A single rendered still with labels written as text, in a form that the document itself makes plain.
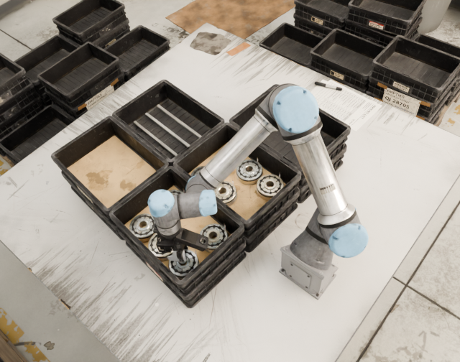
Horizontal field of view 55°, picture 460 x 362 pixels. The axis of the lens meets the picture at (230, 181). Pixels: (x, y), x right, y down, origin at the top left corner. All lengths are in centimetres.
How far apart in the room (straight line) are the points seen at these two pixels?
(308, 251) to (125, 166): 83
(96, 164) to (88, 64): 120
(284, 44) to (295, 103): 209
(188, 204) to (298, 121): 39
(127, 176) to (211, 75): 81
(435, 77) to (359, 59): 49
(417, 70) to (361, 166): 99
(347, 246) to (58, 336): 167
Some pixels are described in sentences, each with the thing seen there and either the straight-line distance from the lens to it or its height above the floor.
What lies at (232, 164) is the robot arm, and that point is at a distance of 136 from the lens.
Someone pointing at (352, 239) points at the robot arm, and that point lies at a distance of 134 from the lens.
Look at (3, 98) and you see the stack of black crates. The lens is 297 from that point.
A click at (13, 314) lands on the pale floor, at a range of 271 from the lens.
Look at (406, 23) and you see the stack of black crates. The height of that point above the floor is 59.
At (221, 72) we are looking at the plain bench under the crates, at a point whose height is 70.
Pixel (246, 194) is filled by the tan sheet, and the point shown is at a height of 83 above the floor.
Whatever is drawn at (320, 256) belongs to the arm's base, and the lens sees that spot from 150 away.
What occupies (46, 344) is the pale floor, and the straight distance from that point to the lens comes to 256.
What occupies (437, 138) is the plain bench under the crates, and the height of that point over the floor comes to 70.
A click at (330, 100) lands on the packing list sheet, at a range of 222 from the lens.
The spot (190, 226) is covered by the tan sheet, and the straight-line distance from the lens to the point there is 164.
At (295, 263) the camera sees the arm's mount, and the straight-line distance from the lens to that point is 153.
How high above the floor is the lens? 223
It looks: 54 degrees down
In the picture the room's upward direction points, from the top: 7 degrees counter-clockwise
